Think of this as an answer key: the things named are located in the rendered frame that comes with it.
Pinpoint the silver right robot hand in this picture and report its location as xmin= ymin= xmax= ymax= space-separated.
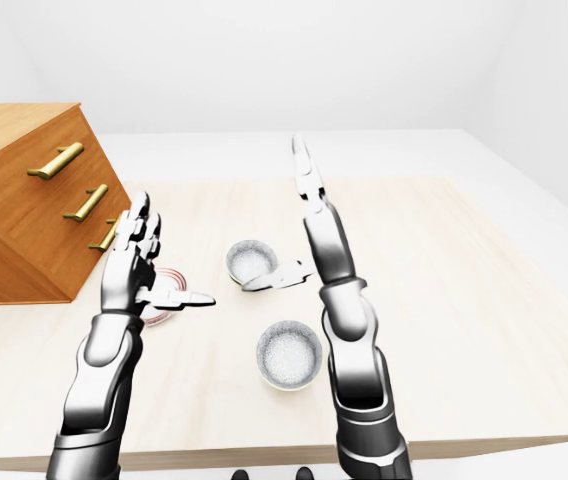
xmin=240 ymin=131 xmax=368 ymax=293

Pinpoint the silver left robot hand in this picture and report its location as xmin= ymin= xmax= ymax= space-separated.
xmin=100 ymin=191 xmax=217 ymax=322

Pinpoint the grey speckled bowl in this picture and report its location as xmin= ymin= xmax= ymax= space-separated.
xmin=255 ymin=320 xmax=325 ymax=393
xmin=225 ymin=239 xmax=280 ymax=290

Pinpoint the wooden cabinet drawer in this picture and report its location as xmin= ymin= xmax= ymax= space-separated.
xmin=0 ymin=104 xmax=102 ymax=241
xmin=40 ymin=177 xmax=133 ymax=303
xmin=0 ymin=144 xmax=119 ymax=277

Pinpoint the white plate with red rings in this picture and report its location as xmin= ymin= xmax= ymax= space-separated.
xmin=139 ymin=267 xmax=188 ymax=329

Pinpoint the wooden cabinet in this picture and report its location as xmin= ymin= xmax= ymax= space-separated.
xmin=0 ymin=102 xmax=133 ymax=306

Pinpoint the brass drawer handle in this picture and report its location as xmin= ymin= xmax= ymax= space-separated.
xmin=62 ymin=184 xmax=110 ymax=222
xmin=26 ymin=141 xmax=85 ymax=180
xmin=87 ymin=217 xmax=120 ymax=251

